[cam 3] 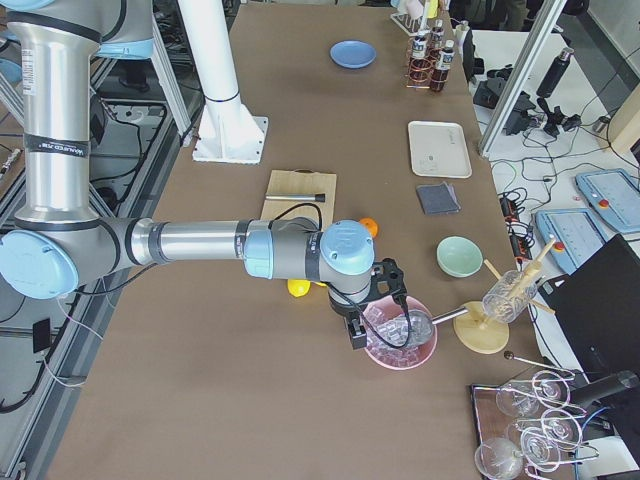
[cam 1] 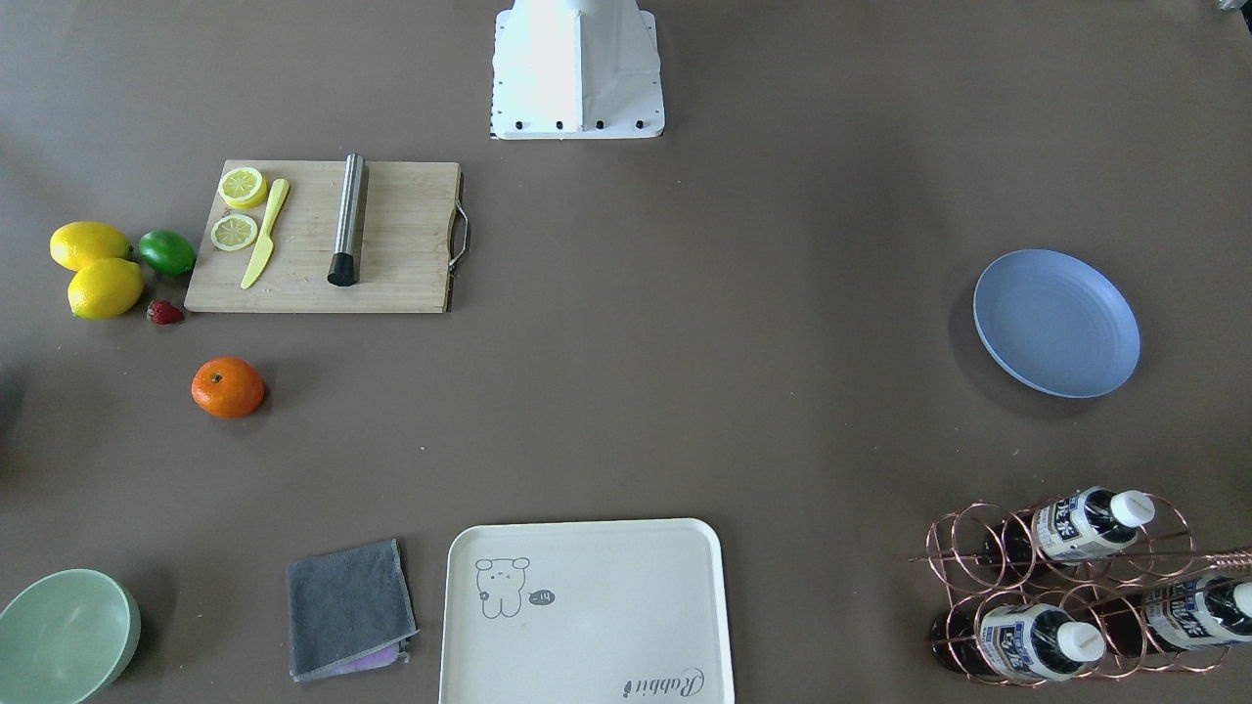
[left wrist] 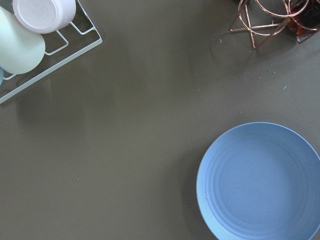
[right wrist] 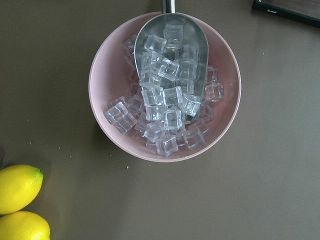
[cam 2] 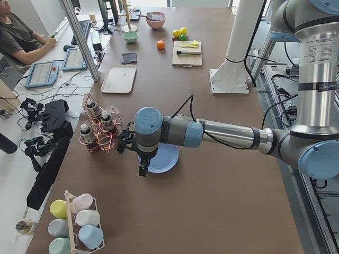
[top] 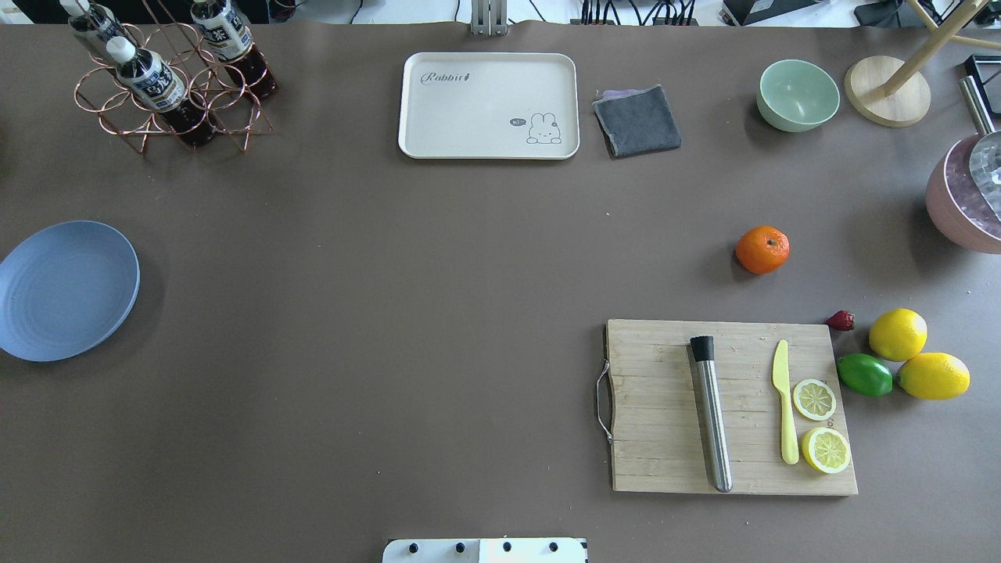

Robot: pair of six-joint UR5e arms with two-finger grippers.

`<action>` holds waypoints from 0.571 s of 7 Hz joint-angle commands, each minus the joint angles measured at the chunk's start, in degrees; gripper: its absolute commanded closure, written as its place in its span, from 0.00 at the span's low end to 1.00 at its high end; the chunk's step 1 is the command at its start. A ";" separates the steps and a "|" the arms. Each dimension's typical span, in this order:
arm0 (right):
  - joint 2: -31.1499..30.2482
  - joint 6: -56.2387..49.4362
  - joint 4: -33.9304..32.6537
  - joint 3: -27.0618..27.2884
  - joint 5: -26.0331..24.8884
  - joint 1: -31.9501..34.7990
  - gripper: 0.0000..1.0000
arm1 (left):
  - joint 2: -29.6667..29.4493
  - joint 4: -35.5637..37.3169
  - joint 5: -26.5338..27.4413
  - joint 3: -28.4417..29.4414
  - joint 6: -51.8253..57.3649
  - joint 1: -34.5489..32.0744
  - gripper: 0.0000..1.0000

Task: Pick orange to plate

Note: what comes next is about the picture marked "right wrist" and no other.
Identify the clear ice cubes pile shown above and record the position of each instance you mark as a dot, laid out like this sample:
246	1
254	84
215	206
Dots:
162	108

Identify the pink bowl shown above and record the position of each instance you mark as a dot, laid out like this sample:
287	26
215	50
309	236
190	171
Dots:
108	80

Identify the metal ice scoop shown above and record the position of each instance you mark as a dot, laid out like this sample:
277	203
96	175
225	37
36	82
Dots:
194	44

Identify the yellow lemon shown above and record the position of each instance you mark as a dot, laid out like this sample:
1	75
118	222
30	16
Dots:
24	225
19	186

